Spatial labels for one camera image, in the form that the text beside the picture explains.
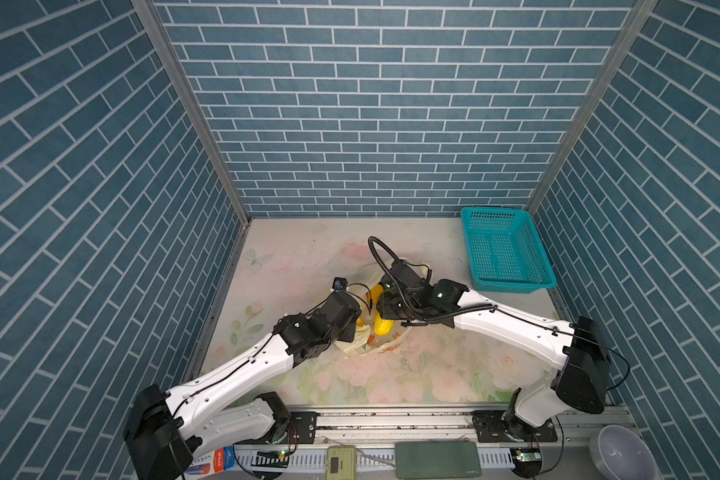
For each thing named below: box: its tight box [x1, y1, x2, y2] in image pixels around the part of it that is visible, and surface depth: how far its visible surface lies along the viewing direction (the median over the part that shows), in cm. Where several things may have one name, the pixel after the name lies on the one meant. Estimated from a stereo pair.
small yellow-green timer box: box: [326, 445, 357, 480], surface depth 69 cm
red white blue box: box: [185, 445, 236, 477], surface depth 70 cm
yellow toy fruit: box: [373, 310, 394, 336], surface depth 77 cm
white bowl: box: [589, 424, 658, 480], surface depth 69 cm
